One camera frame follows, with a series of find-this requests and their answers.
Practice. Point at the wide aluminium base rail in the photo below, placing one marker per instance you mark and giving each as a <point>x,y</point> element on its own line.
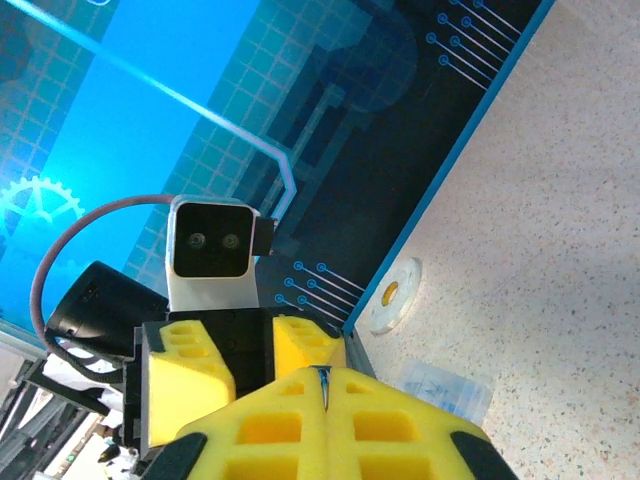
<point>357,350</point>

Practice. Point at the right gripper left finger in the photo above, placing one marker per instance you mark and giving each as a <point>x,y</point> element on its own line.
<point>270,425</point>

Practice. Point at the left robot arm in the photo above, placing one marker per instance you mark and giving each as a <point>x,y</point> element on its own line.
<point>110,305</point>

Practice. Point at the white tape roll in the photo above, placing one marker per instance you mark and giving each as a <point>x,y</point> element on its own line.
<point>407,275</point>

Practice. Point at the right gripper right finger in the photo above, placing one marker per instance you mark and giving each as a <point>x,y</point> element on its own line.
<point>385,430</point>

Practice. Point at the clear plastic bag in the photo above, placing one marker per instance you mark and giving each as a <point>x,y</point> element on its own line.
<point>445,395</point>

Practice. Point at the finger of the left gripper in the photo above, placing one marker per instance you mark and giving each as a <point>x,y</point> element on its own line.
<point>305,350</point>
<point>185,380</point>

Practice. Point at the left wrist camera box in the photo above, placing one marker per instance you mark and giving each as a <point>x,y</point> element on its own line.
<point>210,245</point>

